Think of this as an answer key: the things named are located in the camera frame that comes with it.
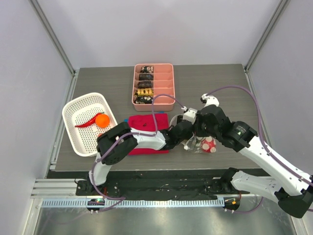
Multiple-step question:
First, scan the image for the fake orange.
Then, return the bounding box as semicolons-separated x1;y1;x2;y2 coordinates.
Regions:
95;114;110;128

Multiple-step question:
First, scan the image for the fake red chili pepper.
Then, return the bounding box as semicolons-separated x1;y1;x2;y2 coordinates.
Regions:
75;113;104;128

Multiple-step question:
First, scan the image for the clear polka dot zip bag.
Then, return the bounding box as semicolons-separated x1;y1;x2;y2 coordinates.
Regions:
169;110;216;153

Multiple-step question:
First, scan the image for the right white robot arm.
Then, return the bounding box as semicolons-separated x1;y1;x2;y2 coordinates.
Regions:
195;105;313;218

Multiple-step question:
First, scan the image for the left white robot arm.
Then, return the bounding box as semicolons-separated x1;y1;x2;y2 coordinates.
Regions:
87;114;196;195

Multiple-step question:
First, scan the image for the fake red apple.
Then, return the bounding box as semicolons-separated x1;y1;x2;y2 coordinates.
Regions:
200;137;216;153

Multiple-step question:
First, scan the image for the folded red t-shirt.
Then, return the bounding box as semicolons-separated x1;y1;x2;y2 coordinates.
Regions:
126;113;169;156

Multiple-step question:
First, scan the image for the rolled black white sock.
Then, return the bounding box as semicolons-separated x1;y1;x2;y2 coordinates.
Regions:
134;96;153;104

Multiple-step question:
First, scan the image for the rolled yellow patterned sock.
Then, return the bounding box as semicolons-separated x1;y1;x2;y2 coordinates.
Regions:
134;88;154;96

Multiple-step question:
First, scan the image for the pink divided organizer tray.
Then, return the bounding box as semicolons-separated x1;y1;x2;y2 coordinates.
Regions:
131;63;175;112

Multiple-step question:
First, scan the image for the rolled dark sock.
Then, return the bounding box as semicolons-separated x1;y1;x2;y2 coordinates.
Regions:
138;73;154;81
137;81;153;89

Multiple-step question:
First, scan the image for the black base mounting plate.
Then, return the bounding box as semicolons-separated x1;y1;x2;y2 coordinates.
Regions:
76;169;239;201

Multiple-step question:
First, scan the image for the rolled sock top compartment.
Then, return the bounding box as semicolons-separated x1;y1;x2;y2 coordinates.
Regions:
140;65;154;73

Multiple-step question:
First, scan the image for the white perforated plastic basket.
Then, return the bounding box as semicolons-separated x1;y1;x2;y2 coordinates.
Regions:
62;93;117;157

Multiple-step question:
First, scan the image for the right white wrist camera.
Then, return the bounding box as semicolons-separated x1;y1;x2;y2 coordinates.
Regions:
201;94;220;107

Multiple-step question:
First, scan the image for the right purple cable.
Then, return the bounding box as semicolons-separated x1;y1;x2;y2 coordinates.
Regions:
206;84;313;212

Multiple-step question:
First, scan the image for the purple cable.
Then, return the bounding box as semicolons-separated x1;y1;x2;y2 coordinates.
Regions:
91;95;188;212
206;84;313;212

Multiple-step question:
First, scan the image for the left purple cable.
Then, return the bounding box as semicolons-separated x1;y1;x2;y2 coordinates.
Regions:
91;95;188;212

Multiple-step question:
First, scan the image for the white slotted cable duct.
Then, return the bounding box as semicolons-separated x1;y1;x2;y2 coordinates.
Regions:
42;197;224;208

